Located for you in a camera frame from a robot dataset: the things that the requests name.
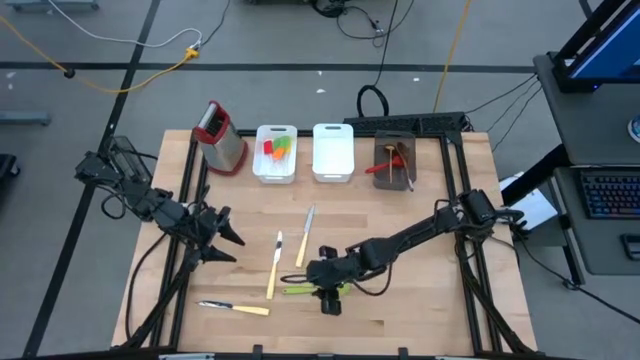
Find grey translucent plastic bin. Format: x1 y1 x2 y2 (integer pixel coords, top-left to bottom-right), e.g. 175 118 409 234
371 131 417 194

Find black desk device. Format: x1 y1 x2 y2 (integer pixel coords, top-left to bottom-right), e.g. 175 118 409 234
619 232 640 261

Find black caster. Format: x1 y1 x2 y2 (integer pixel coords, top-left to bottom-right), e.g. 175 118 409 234
0 153 21 179

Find thin black cable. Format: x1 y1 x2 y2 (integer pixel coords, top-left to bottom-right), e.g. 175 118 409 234
464 72 541 116
517 239 640 326

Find computer monitor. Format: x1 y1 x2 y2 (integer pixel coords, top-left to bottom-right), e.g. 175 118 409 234
552 0 640 94

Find grey table foot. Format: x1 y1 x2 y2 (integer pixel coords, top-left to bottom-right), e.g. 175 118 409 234
0 110 51 126
4 0 100 12

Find yellow hanging cord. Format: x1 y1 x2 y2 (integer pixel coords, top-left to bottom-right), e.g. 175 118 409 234
432 0 474 114

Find red silicone spoon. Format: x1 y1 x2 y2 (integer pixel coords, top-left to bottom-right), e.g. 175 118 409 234
364 155 407 176

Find black cable bundle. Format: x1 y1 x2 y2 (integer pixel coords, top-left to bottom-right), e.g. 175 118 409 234
309 0 416 49

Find black aluminium table frame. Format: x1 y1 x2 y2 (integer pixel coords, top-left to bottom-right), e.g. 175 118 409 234
112 128 539 360

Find thick black cable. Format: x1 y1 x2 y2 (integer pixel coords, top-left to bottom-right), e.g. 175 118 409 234
123 232 169 341

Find cream-handled knife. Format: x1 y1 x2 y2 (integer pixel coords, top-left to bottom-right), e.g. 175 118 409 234
265 230 284 301
196 299 271 317
294 203 317 269

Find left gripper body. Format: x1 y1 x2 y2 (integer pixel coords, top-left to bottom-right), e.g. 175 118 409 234
185 204 234 262

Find yellow extension cable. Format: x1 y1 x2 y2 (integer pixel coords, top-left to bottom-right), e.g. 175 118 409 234
0 14 202 95

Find green silicone spoon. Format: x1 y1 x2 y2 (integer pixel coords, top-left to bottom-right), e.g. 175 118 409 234
281 282 352 297

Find white plastic bin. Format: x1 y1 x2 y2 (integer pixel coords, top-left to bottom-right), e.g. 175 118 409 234
311 122 356 184
251 124 299 185

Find red-handled steel box grater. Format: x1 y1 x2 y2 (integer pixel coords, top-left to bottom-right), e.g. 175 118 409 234
191 99 250 177

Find black mesh control box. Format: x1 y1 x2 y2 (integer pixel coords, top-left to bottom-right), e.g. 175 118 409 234
102 135 154 186

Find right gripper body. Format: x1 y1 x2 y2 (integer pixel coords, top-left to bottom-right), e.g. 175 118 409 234
304 243 362 292

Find white box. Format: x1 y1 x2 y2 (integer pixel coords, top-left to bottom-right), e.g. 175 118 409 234
499 171 559 232

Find black perforated cable tray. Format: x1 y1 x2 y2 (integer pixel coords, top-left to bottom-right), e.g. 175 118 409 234
342 111 470 137

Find dark wooden spoon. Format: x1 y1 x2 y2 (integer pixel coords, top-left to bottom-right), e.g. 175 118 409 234
396 141 417 193

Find white cable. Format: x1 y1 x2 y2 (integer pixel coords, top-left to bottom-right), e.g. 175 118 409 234
47 0 204 50

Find black looped cable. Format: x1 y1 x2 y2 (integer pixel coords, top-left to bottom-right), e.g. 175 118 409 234
355 0 401 119

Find grey desk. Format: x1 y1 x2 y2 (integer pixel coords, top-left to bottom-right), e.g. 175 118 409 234
532 52 640 276

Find black keyboard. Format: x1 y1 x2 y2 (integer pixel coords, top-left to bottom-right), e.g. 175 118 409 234
579 169 640 220

